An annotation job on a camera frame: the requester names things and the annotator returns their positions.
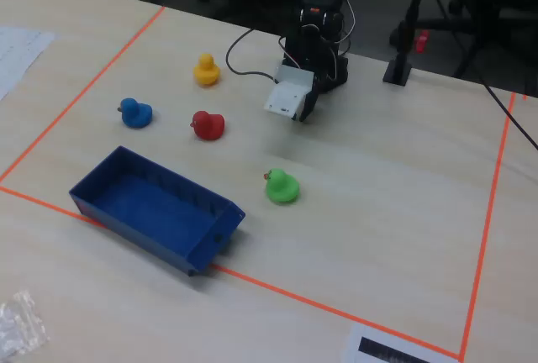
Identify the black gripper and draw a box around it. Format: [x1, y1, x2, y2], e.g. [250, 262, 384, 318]
[293, 24, 337, 124]

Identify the blue rubber duck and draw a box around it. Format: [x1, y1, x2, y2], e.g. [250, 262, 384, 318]
[117, 97, 154, 129]

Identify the green rubber duck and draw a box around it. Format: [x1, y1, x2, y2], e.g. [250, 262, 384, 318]
[263, 167, 301, 206]

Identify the red rubber duck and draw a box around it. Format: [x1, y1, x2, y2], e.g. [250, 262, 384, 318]
[188, 110, 226, 142]

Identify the yellow rubber duck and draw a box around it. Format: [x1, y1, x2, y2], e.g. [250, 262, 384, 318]
[193, 52, 221, 88]

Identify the blue plastic box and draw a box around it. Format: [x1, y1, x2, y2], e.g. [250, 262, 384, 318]
[68, 145, 246, 278]

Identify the red clamp knob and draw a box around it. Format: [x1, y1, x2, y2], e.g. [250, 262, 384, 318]
[413, 29, 431, 55]

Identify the orange tape strip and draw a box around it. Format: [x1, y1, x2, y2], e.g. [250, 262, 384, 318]
[0, 185, 462, 360]
[458, 92, 517, 362]
[0, 5, 166, 183]

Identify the black office chair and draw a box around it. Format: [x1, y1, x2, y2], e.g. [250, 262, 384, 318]
[388, 0, 538, 87]

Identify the paper with black print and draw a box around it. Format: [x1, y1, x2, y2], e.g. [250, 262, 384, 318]
[339, 322, 462, 363]

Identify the white printed paper sheet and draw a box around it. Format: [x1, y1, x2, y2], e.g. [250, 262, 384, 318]
[0, 24, 57, 102]

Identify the clear plastic bag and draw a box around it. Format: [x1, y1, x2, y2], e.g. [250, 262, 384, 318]
[0, 290, 51, 360]

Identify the white gripper camera box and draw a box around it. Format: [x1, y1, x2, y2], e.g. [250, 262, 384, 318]
[263, 64, 315, 120]

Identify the black cable on table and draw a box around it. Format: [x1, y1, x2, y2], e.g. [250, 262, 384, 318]
[225, 28, 279, 84]

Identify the thin white servo wire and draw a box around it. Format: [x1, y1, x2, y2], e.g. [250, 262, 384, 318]
[335, 0, 356, 81]

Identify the black camera stand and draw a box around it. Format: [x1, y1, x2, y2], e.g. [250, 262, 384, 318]
[382, 0, 436, 87]

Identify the long black cable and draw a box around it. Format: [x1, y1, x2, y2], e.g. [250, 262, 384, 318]
[426, 0, 538, 150]

